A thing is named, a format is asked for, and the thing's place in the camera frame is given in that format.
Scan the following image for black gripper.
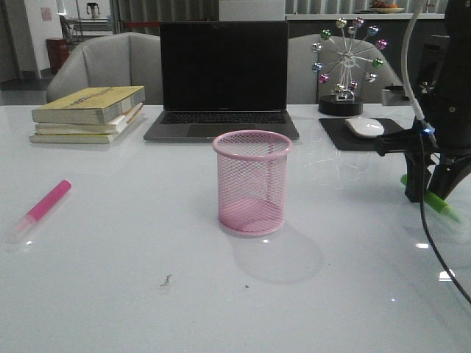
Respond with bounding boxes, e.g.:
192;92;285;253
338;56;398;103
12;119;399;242
374;87;470;203

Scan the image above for green highlighter pen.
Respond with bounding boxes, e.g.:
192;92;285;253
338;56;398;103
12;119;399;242
406;190;462;224

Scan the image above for pink highlighter pen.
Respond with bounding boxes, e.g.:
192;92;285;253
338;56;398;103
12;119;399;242
6;179;72;245

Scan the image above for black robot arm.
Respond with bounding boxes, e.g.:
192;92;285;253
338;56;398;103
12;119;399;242
375;1;470;202

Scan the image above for pink mesh pen holder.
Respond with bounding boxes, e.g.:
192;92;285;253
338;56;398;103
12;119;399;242
213;129;292;236

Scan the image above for white computer mouse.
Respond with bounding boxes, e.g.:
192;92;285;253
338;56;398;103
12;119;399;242
345;117;385;138

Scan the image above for black mouse pad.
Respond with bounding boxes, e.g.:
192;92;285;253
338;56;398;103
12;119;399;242
319;118;403;151

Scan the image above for ferris wheel desk ornament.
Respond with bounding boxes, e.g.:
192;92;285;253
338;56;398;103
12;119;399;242
311;16;389;117

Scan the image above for right grey armchair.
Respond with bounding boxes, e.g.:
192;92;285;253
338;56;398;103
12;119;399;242
287;34;402;104

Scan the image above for grey armchair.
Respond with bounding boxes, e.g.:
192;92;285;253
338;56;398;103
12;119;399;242
287;34;402;104
46;32;163;105

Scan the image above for fruit bowl on counter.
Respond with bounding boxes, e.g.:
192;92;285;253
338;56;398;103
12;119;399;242
370;0;403;14

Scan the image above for dark grey open laptop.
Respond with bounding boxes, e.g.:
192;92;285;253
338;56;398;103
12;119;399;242
144;21;299;143

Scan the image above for white box behind laptop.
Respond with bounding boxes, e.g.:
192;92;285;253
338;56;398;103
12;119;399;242
219;0;286;21

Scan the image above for middle cream book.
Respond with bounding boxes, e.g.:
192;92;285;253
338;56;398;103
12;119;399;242
35;103;143;135

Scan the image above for cream book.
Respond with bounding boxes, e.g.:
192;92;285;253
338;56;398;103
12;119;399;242
35;103;143;135
29;114;141;144

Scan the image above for left grey armchair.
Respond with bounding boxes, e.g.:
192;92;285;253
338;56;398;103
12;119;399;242
46;32;163;105

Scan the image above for top yellow book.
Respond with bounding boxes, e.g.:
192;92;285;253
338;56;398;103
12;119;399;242
32;86;145;124

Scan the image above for red trash bin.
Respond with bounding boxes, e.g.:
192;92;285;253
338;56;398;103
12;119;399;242
46;38;70;74

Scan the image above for bottom cream book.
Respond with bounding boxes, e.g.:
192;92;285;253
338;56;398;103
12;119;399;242
29;114;141;144

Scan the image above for white cable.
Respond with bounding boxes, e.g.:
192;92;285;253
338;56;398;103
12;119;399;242
401;4;428;122

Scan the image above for black cable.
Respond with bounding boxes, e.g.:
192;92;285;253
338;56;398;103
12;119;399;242
418;128;471;304

